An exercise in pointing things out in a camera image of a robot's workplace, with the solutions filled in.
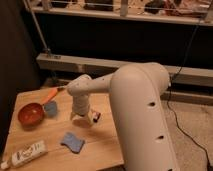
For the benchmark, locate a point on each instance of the red bowl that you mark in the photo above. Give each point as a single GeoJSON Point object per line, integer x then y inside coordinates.
{"type": "Point", "coordinates": [31, 114]}

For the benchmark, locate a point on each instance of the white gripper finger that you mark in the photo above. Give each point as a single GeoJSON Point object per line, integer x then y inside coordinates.
{"type": "Point", "coordinates": [89, 118]}
{"type": "Point", "coordinates": [72, 115]}

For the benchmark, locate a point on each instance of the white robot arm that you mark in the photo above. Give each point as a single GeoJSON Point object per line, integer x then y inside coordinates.
{"type": "Point", "coordinates": [134, 94]}

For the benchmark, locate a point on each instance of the small blue sponge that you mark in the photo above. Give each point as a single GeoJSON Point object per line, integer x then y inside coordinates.
{"type": "Point", "coordinates": [51, 109]}

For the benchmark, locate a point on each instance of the grey baseboard heater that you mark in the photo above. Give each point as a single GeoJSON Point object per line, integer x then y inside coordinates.
{"type": "Point", "coordinates": [185, 75]}

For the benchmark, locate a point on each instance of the cluttered wooden shelf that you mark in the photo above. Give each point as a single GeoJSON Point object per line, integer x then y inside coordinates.
{"type": "Point", "coordinates": [187, 12]}

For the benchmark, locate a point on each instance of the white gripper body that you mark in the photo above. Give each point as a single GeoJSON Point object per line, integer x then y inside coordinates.
{"type": "Point", "coordinates": [81, 105]}

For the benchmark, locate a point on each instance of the metal pole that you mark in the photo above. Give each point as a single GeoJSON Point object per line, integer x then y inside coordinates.
{"type": "Point", "coordinates": [46, 49]}

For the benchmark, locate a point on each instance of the orange handled brush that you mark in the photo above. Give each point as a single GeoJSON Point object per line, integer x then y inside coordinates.
{"type": "Point", "coordinates": [54, 91]}

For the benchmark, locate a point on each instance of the white tube bottle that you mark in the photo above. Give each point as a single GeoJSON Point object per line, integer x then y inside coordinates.
{"type": "Point", "coordinates": [25, 155]}

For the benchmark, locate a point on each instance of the blue cloth sponge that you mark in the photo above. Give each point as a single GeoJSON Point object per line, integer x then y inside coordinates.
{"type": "Point", "coordinates": [72, 142]}

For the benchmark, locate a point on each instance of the black whiteboard eraser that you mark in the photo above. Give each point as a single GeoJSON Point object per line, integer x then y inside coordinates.
{"type": "Point", "coordinates": [96, 116]}

